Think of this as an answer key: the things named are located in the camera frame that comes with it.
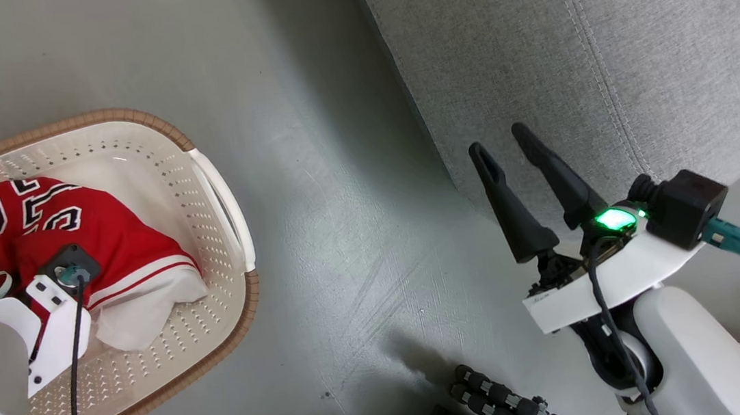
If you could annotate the white cloth garment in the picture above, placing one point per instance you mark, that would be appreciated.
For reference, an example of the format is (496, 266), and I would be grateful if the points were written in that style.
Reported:
(140, 314)

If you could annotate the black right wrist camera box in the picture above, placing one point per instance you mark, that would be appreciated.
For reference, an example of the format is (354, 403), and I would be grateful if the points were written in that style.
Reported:
(683, 205)

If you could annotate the cream perforated laundry basket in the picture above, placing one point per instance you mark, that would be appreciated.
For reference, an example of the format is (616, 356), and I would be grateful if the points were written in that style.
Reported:
(159, 168)

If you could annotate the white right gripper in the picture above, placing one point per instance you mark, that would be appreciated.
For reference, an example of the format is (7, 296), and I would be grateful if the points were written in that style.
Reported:
(624, 273)

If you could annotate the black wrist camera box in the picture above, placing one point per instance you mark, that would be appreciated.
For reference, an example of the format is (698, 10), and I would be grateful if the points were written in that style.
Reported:
(66, 263)
(683, 205)

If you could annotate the red basketball jersey black numbers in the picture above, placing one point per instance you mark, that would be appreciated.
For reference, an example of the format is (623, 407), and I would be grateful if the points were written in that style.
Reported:
(104, 228)

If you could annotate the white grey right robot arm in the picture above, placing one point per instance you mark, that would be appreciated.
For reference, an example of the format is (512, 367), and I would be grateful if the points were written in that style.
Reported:
(702, 358)

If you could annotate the grey fabric sofa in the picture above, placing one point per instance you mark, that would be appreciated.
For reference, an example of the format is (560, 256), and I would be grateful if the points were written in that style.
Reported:
(532, 46)

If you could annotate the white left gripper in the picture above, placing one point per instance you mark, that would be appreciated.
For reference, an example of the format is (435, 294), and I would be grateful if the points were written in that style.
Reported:
(60, 336)

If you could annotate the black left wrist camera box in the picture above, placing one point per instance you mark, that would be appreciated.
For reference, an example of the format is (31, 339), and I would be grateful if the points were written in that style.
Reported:
(66, 263)

